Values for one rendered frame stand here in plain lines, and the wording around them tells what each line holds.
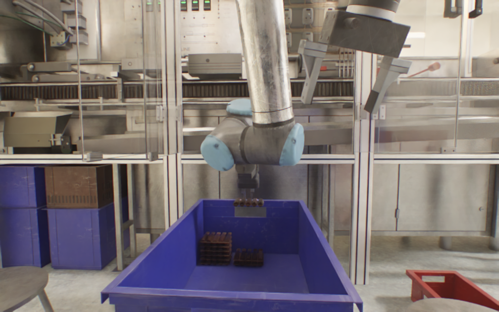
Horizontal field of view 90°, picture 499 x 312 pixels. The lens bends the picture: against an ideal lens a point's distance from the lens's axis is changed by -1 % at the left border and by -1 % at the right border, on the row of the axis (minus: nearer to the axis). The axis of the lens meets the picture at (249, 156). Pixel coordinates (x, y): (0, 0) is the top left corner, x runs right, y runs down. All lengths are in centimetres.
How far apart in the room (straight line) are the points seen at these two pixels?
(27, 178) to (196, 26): 128
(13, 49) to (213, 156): 201
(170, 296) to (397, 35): 55
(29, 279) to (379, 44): 108
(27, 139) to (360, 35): 150
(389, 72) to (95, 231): 140
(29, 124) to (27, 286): 86
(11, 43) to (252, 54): 211
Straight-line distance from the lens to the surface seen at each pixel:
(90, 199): 148
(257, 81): 50
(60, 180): 155
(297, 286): 86
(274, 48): 49
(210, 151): 58
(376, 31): 49
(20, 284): 104
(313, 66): 47
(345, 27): 45
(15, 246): 181
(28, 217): 171
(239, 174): 72
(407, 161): 129
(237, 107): 66
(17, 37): 243
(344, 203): 156
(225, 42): 179
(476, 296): 132
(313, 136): 121
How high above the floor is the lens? 67
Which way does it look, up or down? 4 degrees down
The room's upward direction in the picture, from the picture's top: straight up
